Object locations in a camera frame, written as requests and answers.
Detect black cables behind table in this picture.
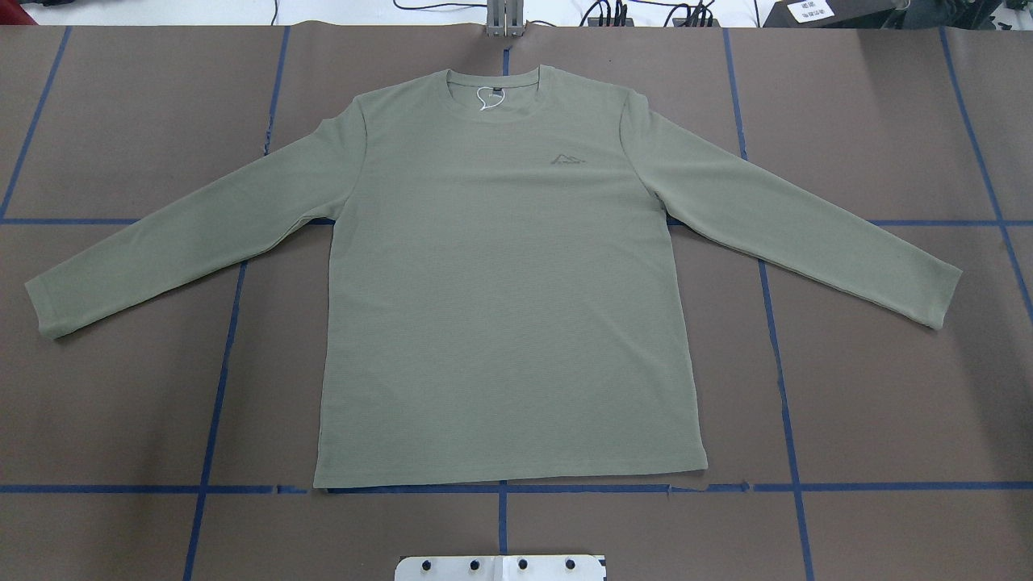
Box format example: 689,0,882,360
394,0,761,29

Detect black box with white label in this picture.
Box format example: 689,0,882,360
761,1,908,29

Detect grey aluminium camera post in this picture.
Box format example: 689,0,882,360
484,0,526,38

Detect olive green long-sleeve shirt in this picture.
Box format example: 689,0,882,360
25,65,962,489

